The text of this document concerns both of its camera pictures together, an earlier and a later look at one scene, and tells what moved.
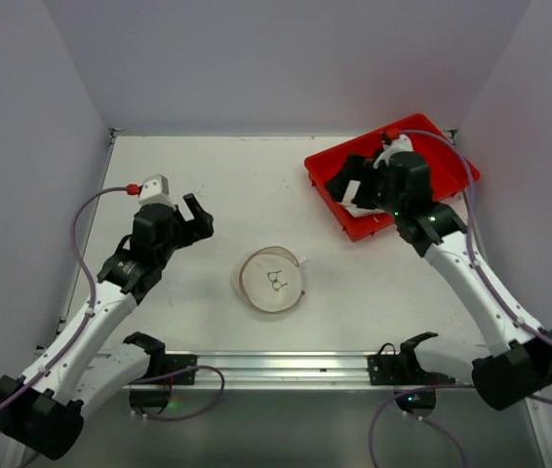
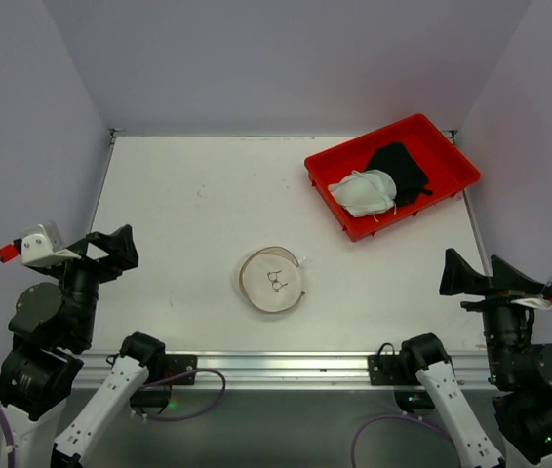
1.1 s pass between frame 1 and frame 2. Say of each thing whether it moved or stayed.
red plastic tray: stayed
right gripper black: moved
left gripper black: moved
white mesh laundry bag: stayed
